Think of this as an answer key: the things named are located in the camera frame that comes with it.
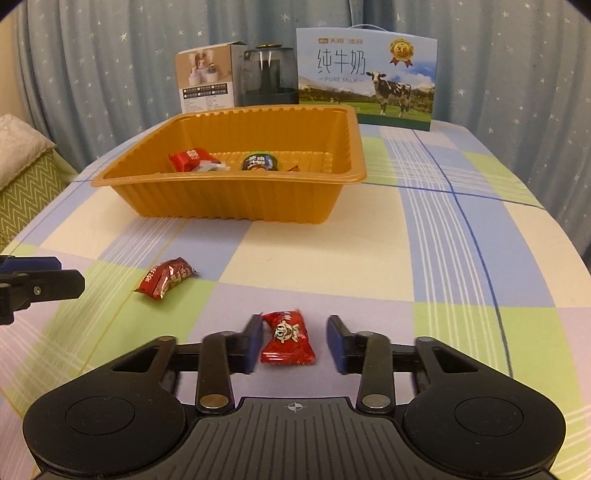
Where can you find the dark red snack packet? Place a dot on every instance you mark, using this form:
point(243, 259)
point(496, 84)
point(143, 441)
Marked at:
point(164, 279)

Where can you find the green zigzag patterned cushion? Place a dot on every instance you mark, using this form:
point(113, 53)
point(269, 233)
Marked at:
point(32, 198)

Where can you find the white product box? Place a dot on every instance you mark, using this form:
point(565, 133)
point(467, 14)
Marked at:
point(203, 78)

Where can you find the red foil candy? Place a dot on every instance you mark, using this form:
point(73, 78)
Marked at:
point(286, 341)

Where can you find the white textured cushion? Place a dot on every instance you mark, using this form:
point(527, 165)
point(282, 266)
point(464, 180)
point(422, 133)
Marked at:
point(18, 138)

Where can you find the green black sausage packet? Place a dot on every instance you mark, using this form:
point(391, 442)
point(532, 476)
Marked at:
point(258, 162)

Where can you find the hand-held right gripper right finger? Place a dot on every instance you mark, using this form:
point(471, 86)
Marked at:
point(336, 344)

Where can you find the red packet with white symbol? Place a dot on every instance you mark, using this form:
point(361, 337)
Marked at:
point(189, 159)

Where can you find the checkered tablecloth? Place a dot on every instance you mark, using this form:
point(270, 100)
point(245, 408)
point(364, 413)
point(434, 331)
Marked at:
point(438, 230)

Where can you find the milk carton box with cow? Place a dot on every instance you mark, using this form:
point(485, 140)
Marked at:
point(346, 69)

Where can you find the blue star-print curtain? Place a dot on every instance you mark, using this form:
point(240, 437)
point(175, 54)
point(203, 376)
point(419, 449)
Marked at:
point(115, 69)

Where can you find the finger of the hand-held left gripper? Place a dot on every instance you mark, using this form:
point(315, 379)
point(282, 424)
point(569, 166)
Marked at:
point(55, 285)
point(32, 265)

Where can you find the orange plastic tray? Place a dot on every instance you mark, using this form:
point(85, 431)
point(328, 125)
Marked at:
point(231, 203)

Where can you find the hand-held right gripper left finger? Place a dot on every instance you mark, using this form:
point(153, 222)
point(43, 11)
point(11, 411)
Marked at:
point(254, 344)

